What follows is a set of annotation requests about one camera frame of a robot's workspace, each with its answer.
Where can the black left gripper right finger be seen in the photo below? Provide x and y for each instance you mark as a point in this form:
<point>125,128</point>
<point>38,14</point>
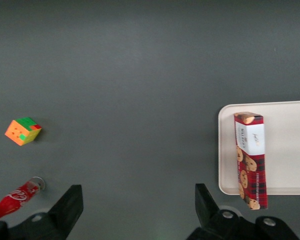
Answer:
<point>215,225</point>

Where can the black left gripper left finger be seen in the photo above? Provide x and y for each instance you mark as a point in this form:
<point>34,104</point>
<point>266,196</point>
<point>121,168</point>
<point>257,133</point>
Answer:
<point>62,215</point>

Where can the beige rectangular tray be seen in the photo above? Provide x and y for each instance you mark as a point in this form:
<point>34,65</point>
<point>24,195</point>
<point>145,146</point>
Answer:
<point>287,150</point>

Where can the dark grey table mat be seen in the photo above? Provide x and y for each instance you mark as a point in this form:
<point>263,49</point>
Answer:
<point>130,87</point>

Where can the red cola bottle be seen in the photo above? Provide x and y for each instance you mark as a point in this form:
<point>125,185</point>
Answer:
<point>13,198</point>

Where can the red tartan cookie box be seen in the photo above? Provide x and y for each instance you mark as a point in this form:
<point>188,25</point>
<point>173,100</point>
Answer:
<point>252,170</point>

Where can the orange green puzzle cube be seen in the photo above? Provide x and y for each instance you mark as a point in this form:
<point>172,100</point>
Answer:
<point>21,131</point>

